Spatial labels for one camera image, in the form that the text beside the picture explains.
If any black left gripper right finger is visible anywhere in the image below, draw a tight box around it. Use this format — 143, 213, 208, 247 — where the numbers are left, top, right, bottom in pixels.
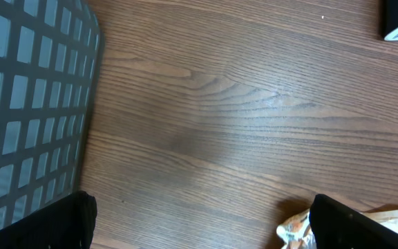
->
309, 194, 398, 249

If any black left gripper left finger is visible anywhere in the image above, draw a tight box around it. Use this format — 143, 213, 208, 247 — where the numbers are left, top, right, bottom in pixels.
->
0, 191, 97, 249

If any brown Pantree snack bag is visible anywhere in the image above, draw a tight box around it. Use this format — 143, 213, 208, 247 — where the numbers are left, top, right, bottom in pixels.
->
276, 210, 398, 249

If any grey plastic shopping basket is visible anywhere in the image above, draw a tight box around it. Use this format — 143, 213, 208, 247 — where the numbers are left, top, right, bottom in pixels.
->
0, 0, 104, 230

